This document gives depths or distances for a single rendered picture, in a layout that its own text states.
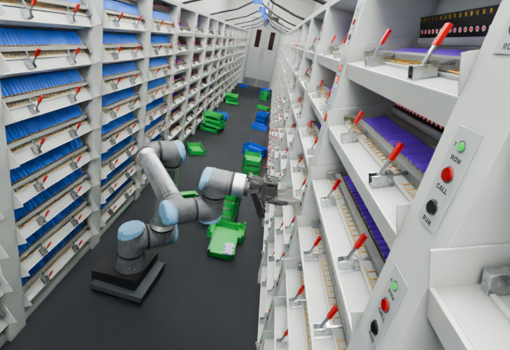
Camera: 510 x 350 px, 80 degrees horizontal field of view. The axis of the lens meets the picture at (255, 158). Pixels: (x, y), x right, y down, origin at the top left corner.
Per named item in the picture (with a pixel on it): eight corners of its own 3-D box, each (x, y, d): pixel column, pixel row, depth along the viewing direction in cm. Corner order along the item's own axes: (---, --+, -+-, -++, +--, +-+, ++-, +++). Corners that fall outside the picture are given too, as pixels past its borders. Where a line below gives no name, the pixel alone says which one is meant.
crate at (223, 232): (233, 260, 230) (234, 254, 225) (206, 255, 230) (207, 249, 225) (239, 228, 253) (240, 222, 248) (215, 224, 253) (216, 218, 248)
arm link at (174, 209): (131, 137, 156) (165, 206, 104) (155, 137, 163) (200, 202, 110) (130, 159, 160) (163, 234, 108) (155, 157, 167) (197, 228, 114)
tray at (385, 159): (396, 262, 45) (397, 176, 40) (328, 139, 101) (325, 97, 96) (548, 249, 42) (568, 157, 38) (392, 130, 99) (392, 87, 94)
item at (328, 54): (341, 75, 103) (338, 31, 98) (317, 63, 159) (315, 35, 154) (404, 65, 100) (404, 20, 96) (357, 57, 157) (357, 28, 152)
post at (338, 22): (257, 282, 214) (331, -2, 148) (258, 273, 222) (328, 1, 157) (285, 288, 214) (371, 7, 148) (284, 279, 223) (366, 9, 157)
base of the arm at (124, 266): (107, 268, 184) (106, 254, 180) (128, 250, 201) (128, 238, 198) (133, 278, 179) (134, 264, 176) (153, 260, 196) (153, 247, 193)
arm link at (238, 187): (229, 200, 112) (233, 188, 121) (243, 203, 112) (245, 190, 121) (234, 178, 109) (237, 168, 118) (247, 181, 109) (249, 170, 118)
